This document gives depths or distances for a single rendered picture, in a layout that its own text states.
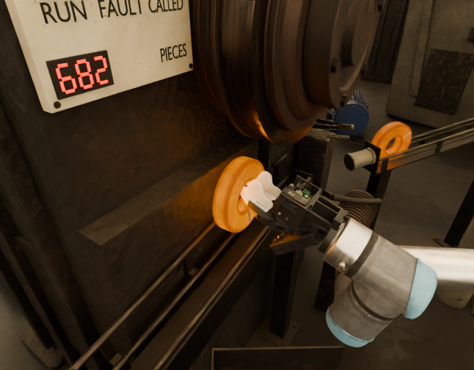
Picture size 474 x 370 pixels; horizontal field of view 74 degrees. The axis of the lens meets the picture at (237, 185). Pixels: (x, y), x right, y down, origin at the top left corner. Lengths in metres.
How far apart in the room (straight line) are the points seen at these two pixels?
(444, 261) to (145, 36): 0.67
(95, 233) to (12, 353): 1.12
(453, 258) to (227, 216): 0.45
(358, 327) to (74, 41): 0.61
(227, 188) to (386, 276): 0.30
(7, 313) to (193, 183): 1.29
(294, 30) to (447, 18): 2.88
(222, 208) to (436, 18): 3.00
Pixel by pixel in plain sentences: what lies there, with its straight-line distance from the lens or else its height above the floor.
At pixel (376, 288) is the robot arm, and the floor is 0.78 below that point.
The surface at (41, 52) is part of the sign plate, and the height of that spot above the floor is 1.13.
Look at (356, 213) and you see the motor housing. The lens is 1.15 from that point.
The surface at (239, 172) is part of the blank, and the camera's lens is 0.58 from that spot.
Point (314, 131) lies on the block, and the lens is 1.01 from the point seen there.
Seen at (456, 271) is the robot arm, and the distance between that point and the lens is 0.76.
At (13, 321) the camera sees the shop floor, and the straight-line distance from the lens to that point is 1.71.
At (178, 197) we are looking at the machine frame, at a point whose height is 0.86.
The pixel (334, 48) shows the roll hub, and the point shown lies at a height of 1.10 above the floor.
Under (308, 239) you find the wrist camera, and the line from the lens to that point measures 0.59.
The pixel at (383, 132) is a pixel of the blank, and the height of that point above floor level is 0.76.
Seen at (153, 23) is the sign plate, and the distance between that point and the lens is 0.53.
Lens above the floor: 1.20
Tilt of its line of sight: 33 degrees down
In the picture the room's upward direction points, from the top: straight up
